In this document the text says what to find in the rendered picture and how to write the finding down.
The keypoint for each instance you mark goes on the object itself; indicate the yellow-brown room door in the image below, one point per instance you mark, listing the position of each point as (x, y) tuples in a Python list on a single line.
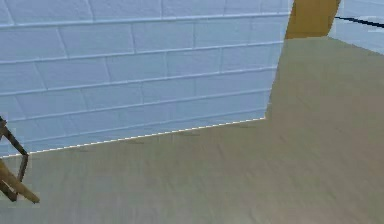
[(310, 18)]

